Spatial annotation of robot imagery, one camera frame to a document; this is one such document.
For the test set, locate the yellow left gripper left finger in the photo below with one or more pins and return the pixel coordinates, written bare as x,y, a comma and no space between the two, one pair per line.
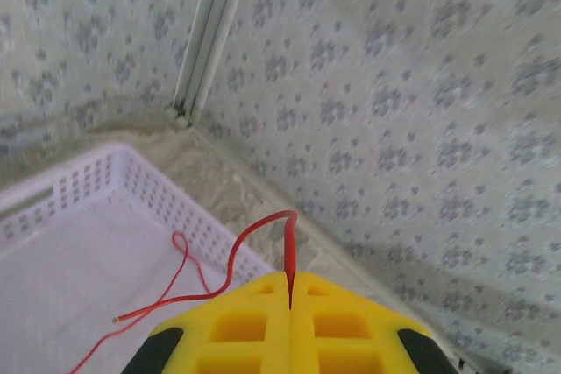
236,330

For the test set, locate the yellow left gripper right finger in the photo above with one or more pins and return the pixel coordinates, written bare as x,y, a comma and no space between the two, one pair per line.
342,330

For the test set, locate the aluminium corner post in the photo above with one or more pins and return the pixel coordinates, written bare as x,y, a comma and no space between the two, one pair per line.
215,32

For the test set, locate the lavender perforated plastic basket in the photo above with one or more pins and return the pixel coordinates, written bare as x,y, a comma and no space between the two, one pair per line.
66,251

